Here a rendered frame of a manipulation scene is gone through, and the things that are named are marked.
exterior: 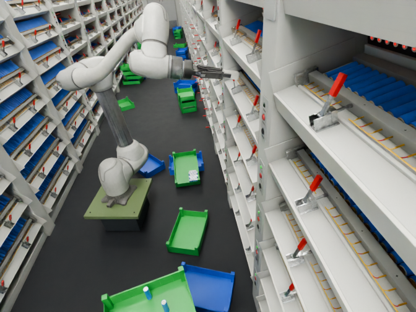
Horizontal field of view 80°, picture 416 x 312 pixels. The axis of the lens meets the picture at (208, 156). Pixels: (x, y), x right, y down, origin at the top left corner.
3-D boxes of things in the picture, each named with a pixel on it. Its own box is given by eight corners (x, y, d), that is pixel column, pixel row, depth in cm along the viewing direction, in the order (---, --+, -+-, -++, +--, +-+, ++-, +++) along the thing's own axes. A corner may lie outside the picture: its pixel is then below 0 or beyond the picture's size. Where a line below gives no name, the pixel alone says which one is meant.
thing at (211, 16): (221, 44, 124) (212, 14, 117) (207, 26, 174) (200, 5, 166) (260, 27, 122) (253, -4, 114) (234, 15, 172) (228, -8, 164)
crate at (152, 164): (129, 165, 233) (127, 158, 229) (147, 156, 244) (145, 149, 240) (147, 179, 215) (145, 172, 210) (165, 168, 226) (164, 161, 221)
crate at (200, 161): (170, 175, 216) (168, 168, 212) (170, 161, 233) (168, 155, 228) (204, 170, 218) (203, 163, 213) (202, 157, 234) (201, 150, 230)
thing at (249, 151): (259, 200, 91) (249, 174, 83) (228, 124, 140) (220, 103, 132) (313, 181, 88) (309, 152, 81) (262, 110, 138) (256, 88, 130)
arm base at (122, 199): (96, 207, 160) (94, 200, 157) (114, 183, 177) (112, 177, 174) (122, 210, 156) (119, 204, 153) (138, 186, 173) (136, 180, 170)
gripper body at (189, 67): (181, 74, 108) (202, 77, 110) (182, 80, 101) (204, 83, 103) (183, 56, 104) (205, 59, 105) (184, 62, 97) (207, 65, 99)
